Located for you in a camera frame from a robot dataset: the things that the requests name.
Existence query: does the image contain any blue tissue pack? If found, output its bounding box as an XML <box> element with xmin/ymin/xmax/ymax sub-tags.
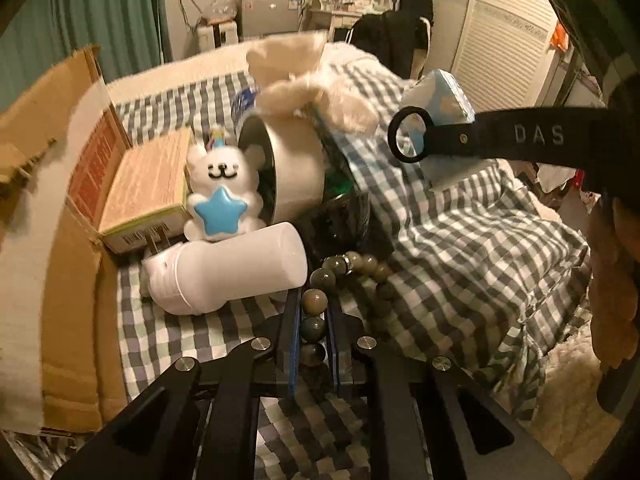
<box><xmin>397</xmin><ymin>69</ymin><xmax>476</xmax><ymax>191</ymax></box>

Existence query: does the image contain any small green beige carton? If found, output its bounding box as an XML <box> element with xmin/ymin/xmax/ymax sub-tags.
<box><xmin>97</xmin><ymin>127</ymin><xmax>193</xmax><ymax>256</ymax></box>

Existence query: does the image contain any white fluffy cloth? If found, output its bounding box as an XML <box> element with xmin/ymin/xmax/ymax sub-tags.
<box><xmin>247</xmin><ymin>30</ymin><xmax>378</xmax><ymax>133</ymax></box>

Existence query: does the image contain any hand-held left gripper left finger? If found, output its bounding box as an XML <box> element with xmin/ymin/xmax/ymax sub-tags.
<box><xmin>50</xmin><ymin>287</ymin><xmax>303</xmax><ymax>480</ymax></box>

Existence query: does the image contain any wide white tape roll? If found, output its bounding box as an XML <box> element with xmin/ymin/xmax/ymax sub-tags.
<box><xmin>235</xmin><ymin>112</ymin><xmax>331</xmax><ymax>223</ymax></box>

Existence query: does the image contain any white fleece blanket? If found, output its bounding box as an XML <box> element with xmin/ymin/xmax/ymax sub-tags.
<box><xmin>107</xmin><ymin>42</ymin><xmax>386</xmax><ymax>106</ymax></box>

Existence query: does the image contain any black glossy container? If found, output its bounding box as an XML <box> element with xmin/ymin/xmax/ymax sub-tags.
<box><xmin>300</xmin><ymin>190</ymin><xmax>371</xmax><ymax>271</ymax></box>

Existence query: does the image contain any white plastic bottle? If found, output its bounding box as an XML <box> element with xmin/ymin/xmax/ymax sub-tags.
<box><xmin>141</xmin><ymin>221</ymin><xmax>308</xmax><ymax>316</ymax></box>

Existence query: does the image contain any white louvred wardrobe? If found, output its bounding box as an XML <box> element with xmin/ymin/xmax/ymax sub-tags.
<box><xmin>420</xmin><ymin>0</ymin><xmax>561</xmax><ymax>106</ymax></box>

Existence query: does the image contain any black jacket on chair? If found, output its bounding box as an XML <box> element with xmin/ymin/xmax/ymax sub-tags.
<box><xmin>350</xmin><ymin>0</ymin><xmax>433</xmax><ymax>81</ymax></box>

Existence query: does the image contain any brown cardboard box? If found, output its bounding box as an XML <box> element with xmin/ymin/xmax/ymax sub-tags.
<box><xmin>0</xmin><ymin>45</ymin><xmax>193</xmax><ymax>436</ymax></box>

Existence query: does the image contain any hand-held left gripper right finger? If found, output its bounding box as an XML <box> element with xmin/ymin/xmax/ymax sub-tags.
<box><xmin>325</xmin><ymin>300</ymin><xmax>571</xmax><ymax>480</ymax></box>

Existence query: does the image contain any black ring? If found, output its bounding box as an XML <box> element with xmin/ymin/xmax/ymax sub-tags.
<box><xmin>387</xmin><ymin>105</ymin><xmax>431</xmax><ymax>165</ymax></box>

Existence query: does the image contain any wide green curtain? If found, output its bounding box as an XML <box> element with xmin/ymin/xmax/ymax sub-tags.
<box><xmin>0</xmin><ymin>0</ymin><xmax>173</xmax><ymax>111</ymax></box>

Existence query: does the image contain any dark bead bracelet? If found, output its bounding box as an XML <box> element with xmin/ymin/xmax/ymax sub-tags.
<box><xmin>299</xmin><ymin>251</ymin><xmax>399</xmax><ymax>361</ymax></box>

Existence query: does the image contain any grey fridge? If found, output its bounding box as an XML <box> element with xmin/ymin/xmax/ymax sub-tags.
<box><xmin>240</xmin><ymin>0</ymin><xmax>301</xmax><ymax>38</ymax></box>

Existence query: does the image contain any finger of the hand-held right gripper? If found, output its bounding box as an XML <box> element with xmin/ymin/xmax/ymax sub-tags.
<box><xmin>422</xmin><ymin>110</ymin><xmax>481</xmax><ymax>161</ymax></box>

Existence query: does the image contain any white bear toy blue star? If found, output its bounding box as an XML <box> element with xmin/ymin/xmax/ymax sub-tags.
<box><xmin>182</xmin><ymin>129</ymin><xmax>266</xmax><ymax>243</ymax></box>

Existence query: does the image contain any white dressing table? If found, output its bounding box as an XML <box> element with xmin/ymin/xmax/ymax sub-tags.
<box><xmin>307</xmin><ymin>0</ymin><xmax>396</xmax><ymax>43</ymax></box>

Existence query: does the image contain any person's right hand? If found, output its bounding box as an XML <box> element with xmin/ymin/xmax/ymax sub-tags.
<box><xmin>586</xmin><ymin>202</ymin><xmax>640</xmax><ymax>373</ymax></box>

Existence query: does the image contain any white suitcase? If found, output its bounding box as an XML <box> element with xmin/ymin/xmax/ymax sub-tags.
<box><xmin>197</xmin><ymin>20</ymin><xmax>240</xmax><ymax>53</ymax></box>

